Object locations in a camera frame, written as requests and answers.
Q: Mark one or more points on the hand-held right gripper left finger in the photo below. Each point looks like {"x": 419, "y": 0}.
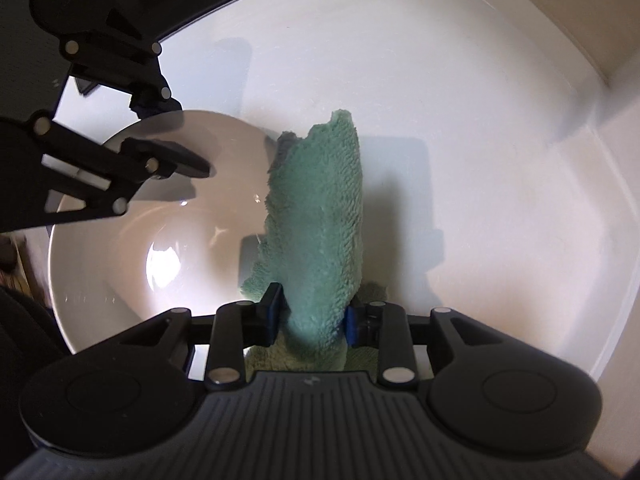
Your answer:
{"x": 272, "y": 315}

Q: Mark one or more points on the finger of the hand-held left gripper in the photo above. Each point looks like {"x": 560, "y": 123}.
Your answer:
{"x": 170, "y": 160}
{"x": 150, "y": 95}

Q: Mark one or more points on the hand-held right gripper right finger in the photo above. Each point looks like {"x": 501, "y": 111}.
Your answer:
{"x": 350, "y": 327}

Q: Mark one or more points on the white bowl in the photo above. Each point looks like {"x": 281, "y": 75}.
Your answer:
{"x": 200, "y": 220}

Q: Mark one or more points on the green cloth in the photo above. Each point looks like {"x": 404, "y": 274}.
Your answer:
{"x": 315, "y": 220}

